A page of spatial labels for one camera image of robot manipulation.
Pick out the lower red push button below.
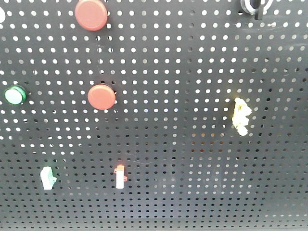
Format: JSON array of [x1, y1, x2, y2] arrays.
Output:
[[87, 84, 116, 110]]

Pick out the red push button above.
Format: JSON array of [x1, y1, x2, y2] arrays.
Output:
[[75, 0, 108, 31], [87, 84, 116, 110]]

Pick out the upper red push button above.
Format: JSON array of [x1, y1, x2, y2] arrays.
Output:
[[75, 0, 108, 31]]

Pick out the green illuminated push button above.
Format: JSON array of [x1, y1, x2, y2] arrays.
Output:
[[4, 85, 27, 105]]

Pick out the black perforated pegboard panel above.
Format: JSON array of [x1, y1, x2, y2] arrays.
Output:
[[0, 0, 308, 231]]

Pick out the silver rotary selector knob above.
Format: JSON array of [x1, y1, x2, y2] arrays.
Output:
[[240, 0, 273, 20]]

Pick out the red white toggle switch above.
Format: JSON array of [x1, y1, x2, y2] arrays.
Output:
[[114, 165, 127, 189]]

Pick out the green white toggle switch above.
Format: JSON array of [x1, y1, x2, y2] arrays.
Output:
[[40, 167, 57, 190]]

